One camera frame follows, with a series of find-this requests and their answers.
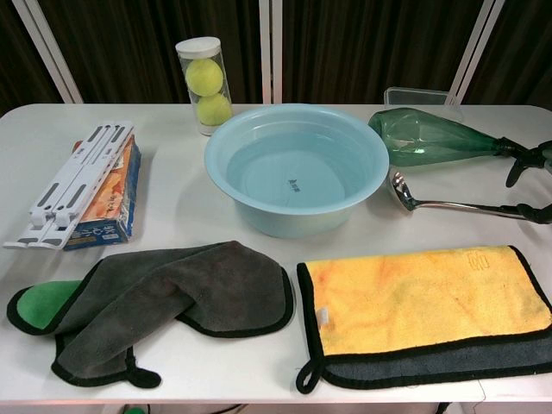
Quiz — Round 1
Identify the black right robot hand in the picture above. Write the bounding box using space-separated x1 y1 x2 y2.
505 141 552 225

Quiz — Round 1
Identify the stainless steel ladle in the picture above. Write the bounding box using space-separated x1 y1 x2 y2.
389 171 534 220

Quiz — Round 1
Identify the yellow and grey microfibre towel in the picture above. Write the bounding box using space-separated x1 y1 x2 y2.
295 244 552 394

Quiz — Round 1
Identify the green plastic spray bottle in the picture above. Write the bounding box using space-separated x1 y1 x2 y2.
367 107 543 168

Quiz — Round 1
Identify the clear plastic container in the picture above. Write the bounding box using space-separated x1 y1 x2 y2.
383 86 466 122

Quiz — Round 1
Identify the light blue plastic basin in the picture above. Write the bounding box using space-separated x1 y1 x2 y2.
204 103 391 239

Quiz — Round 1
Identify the yellow-green tennis ball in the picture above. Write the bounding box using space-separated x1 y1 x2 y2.
185 59 225 97
196 92 234 127

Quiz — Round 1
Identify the grey and green microfibre towel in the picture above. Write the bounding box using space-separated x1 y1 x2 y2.
6 240 297 388

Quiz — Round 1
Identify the clear tennis ball tube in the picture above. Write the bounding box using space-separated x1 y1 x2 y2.
175 37 234 137

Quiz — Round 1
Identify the blue and orange carton box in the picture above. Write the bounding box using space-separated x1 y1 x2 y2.
62 133 142 252

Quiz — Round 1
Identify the dark brown curtain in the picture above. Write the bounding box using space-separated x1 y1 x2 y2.
0 0 552 107

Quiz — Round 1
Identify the white folding laptop stand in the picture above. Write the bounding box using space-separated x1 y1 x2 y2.
2 120 135 250

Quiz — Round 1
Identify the white slanted frame post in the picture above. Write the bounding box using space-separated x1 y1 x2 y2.
17 0 84 104
445 0 510 107

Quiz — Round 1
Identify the white upright frame post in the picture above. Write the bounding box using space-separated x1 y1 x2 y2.
258 0 284 104

